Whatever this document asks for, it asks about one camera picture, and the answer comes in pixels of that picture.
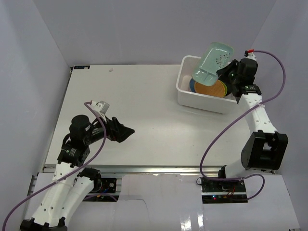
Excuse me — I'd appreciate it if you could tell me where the orange woven round plate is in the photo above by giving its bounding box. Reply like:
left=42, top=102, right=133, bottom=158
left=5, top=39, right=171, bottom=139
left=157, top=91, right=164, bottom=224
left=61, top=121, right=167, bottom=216
left=195, top=80, right=224, bottom=98

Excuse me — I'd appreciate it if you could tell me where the teal rectangular ceramic plate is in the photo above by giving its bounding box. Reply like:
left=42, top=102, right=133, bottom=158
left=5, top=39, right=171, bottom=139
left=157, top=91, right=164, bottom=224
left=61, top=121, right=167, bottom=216
left=192, top=42, right=234, bottom=86

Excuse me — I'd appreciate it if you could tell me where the blue round plate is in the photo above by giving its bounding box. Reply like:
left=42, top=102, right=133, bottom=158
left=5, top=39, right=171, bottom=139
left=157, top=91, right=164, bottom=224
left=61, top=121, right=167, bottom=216
left=189, top=78, right=196, bottom=93

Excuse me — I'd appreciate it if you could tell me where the black round plate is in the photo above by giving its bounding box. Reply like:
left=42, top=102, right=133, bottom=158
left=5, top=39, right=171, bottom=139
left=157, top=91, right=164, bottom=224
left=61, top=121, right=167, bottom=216
left=222, top=80, right=237, bottom=97

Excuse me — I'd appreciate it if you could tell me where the green round plate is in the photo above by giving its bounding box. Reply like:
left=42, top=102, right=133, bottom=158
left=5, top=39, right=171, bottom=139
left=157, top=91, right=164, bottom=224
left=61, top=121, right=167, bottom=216
left=220, top=80, right=228, bottom=97

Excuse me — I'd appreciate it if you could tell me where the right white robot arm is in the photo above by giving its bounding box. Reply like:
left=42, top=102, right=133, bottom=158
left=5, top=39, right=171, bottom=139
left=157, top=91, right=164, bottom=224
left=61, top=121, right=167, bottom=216
left=217, top=58, right=288, bottom=192

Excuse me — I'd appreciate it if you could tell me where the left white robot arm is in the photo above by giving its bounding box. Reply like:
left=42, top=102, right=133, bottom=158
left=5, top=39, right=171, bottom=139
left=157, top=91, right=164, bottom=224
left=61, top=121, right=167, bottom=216
left=20, top=115, right=135, bottom=231

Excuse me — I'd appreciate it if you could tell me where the white plastic bin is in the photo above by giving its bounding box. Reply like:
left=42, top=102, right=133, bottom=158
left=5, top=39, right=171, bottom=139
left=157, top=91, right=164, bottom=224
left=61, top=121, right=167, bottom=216
left=176, top=55, right=238, bottom=114

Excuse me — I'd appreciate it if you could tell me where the dark label sticker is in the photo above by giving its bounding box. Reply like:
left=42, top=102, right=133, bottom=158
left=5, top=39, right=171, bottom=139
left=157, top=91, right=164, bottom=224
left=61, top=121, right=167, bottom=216
left=74, top=65, right=90, bottom=70

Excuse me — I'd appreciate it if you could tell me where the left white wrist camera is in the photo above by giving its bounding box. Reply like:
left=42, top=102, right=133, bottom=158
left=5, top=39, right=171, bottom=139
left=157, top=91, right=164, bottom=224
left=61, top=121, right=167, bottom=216
left=90, top=101, right=110, bottom=122

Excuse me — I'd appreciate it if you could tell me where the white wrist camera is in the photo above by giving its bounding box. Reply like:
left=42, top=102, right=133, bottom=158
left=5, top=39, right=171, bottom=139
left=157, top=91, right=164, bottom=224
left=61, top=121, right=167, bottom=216
left=244, top=49, right=257, bottom=61
left=90, top=101, right=110, bottom=122

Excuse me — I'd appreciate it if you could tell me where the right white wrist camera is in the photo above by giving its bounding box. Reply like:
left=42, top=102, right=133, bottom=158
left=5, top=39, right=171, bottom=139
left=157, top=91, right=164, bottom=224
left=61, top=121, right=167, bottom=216
left=244, top=49, right=257, bottom=61

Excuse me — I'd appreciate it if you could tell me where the aluminium frame rail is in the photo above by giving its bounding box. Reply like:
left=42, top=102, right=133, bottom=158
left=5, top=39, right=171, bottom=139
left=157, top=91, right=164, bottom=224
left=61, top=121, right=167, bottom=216
left=26, top=154, right=275, bottom=231

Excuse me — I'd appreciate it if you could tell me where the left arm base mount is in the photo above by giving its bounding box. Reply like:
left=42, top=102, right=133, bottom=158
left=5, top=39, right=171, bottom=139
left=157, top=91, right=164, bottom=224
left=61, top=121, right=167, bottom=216
left=90, top=178, right=118, bottom=201

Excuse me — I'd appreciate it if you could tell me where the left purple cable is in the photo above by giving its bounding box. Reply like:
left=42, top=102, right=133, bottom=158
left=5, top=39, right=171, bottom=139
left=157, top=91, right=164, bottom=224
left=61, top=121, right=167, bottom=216
left=4, top=101, right=107, bottom=231

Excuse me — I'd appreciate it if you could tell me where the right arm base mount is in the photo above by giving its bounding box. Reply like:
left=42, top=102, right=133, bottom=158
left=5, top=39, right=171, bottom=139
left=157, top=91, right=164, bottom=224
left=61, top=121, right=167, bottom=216
left=196, top=177, right=248, bottom=204

